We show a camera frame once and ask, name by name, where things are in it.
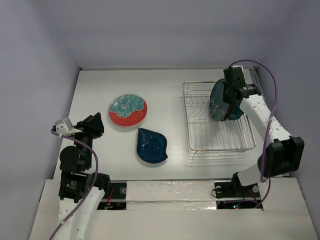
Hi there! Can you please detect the red teal floral plate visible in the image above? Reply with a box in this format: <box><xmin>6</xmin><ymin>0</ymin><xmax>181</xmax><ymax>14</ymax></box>
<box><xmin>108</xmin><ymin>94</ymin><xmax>148</xmax><ymax>128</ymax></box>

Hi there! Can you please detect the metal wire dish rack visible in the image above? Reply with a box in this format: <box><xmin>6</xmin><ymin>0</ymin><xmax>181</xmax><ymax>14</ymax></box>
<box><xmin>182</xmin><ymin>81</ymin><xmax>256</xmax><ymax>158</ymax></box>

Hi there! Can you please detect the teal scalloped plate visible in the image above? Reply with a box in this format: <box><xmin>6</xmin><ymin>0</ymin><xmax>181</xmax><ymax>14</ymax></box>
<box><xmin>226</xmin><ymin>103</ymin><xmax>244</xmax><ymax>121</ymax></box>

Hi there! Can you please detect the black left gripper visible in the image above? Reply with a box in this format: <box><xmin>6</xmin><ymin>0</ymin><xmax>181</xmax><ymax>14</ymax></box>
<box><xmin>70</xmin><ymin>111</ymin><xmax>104</xmax><ymax>167</ymax></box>

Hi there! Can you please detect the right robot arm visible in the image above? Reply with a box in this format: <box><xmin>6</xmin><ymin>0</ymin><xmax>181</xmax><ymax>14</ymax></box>
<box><xmin>223</xmin><ymin>66</ymin><xmax>305</xmax><ymax>197</ymax></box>

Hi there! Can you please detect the dark blue leaf dish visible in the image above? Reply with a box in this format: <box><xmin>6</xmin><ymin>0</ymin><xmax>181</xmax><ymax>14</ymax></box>
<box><xmin>136</xmin><ymin>128</ymin><xmax>168</xmax><ymax>164</ymax></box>

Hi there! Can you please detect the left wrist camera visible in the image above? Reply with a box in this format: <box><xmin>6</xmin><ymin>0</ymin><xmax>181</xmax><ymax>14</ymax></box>
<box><xmin>54</xmin><ymin>117</ymin><xmax>82</xmax><ymax>136</ymax></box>

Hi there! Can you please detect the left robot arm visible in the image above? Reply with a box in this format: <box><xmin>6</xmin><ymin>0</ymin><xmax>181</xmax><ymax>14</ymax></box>
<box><xmin>50</xmin><ymin>112</ymin><xmax>111</xmax><ymax>240</ymax></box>

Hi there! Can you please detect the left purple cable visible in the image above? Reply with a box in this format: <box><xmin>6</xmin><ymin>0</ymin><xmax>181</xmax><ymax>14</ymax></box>
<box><xmin>49</xmin><ymin>128</ymin><xmax>100</xmax><ymax>240</ymax></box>

